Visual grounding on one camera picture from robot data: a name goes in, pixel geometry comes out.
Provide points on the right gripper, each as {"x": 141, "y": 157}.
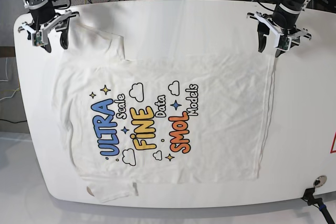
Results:
{"x": 46, "y": 18}

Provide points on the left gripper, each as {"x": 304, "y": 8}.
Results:
{"x": 281, "y": 21}

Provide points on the white printed T-shirt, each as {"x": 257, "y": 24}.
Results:
{"x": 189, "y": 119}

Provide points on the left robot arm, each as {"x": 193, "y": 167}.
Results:
{"x": 303, "y": 3}

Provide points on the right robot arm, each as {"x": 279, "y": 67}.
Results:
{"x": 60, "y": 7}

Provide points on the red sticker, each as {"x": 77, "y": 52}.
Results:
{"x": 333, "y": 149}

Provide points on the silver table grommet right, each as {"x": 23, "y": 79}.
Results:
{"x": 320, "y": 181}

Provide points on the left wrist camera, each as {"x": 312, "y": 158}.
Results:
{"x": 282, "y": 42}

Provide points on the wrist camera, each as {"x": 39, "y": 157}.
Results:
{"x": 282, "y": 42}
{"x": 39, "y": 38}

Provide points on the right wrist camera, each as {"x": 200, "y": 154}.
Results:
{"x": 39, "y": 38}

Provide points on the black clamp with cable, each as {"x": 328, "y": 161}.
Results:
{"x": 309, "y": 198}

